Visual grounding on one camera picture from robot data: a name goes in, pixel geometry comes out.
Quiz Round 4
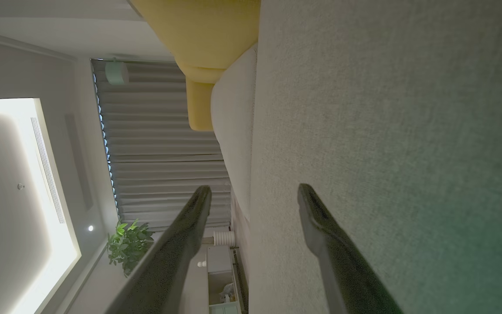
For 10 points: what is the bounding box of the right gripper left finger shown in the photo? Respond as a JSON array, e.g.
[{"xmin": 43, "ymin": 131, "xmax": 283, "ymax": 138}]
[{"xmin": 105, "ymin": 185, "xmax": 212, "ymax": 314}]

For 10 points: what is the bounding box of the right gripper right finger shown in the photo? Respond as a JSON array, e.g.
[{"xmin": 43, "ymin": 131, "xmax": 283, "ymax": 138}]
[{"xmin": 297, "ymin": 183, "xmax": 404, "ymax": 314}]

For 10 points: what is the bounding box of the green potted plant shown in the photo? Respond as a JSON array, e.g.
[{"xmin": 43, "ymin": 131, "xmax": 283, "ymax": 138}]
[{"xmin": 106, "ymin": 219, "xmax": 155, "ymax": 277}]

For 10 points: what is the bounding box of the white low cabinet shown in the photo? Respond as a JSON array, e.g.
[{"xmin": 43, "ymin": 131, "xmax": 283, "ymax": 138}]
[{"xmin": 197, "ymin": 245, "xmax": 244, "ymax": 314}]

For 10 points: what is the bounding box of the grey pleated curtain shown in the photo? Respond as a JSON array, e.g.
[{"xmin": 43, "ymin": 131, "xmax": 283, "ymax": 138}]
[{"xmin": 91, "ymin": 59, "xmax": 234, "ymax": 232}]

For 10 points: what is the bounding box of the grey sofa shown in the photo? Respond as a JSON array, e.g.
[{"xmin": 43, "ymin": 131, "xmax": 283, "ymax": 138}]
[{"xmin": 248, "ymin": 0, "xmax": 502, "ymax": 314}]

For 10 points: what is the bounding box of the yellow sofa backrest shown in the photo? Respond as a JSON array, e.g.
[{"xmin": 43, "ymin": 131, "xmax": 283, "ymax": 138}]
[{"xmin": 129, "ymin": 0, "xmax": 261, "ymax": 131}]

